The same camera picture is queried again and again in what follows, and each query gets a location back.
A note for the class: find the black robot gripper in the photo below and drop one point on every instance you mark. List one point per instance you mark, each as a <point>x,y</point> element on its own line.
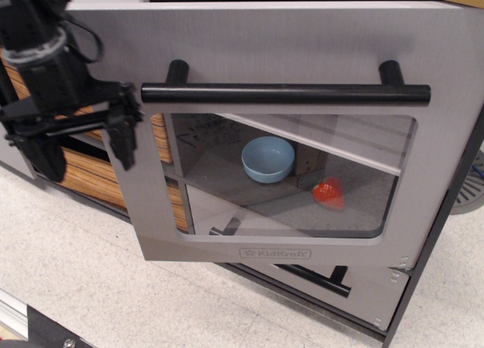
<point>60,84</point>

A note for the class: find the grey toy oven door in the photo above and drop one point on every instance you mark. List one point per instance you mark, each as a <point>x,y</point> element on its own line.
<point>283,136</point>

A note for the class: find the black oven door handle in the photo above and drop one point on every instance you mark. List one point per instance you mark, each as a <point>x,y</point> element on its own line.
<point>392,89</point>

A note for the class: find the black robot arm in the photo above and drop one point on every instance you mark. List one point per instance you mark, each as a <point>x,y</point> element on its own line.
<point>29,23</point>

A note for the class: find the grey oven rack shelf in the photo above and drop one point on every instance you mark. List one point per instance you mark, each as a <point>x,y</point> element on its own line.
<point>374,141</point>

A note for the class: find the lower wood-pattern storage bin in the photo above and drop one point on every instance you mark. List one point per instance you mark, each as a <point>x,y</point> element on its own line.
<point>92,177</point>

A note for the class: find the wood-pattern storage bin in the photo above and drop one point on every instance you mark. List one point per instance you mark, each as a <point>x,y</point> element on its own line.
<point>157,120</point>
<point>92,177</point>

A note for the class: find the upper wood-pattern storage bin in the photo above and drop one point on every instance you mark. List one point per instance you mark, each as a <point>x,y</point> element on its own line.
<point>157,120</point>

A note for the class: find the light blue bowl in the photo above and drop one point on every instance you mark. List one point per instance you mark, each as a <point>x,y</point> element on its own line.
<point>268,159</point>

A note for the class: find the red toy strawberry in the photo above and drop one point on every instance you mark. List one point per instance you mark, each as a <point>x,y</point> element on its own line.
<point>329,193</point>

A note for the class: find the grey slotted round base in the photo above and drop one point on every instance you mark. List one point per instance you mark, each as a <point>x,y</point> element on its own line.
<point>470,196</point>

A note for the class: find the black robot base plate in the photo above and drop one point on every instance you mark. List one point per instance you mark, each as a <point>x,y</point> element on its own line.
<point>45,332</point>

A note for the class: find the black toy kitchen cabinet frame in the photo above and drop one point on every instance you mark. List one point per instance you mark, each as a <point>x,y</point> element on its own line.
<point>435,230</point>

